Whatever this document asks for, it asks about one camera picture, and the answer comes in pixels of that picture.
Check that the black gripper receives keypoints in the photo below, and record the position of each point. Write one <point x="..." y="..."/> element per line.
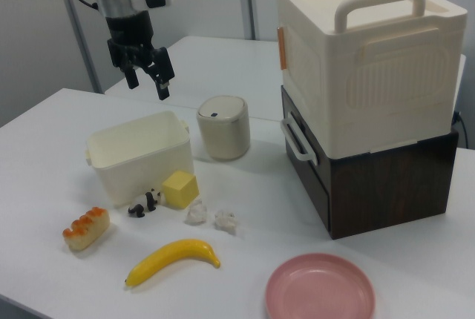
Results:
<point x="130" y="35"/>

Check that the yellow cube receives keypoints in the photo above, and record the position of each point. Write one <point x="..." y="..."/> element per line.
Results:
<point x="182" y="190"/>

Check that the open cream plastic box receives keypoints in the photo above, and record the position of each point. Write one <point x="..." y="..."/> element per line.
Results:
<point x="111" y="170"/>

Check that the small beige lidded bin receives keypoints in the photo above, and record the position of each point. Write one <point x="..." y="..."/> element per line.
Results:
<point x="222" y="133"/>

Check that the panda figurine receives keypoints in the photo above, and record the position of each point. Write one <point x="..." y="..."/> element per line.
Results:
<point x="152" y="200"/>

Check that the copper latch strip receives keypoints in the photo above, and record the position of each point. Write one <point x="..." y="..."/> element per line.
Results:
<point x="282" y="48"/>

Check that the crumpled white paper ball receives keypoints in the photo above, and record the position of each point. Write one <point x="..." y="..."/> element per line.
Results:
<point x="196" y="213"/>
<point x="225" y="222"/>

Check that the toy bread with orange topping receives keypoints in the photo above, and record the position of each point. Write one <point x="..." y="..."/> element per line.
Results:
<point x="87" y="230"/>

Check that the yellow toy banana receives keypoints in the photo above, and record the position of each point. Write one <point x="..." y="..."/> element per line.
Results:
<point x="167" y="259"/>

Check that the dark wood drawer cabinet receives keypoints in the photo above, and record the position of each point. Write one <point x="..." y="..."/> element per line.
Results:
<point x="389" y="193"/>

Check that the pink plate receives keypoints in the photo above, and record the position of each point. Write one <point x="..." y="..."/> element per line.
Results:
<point x="319" y="289"/>

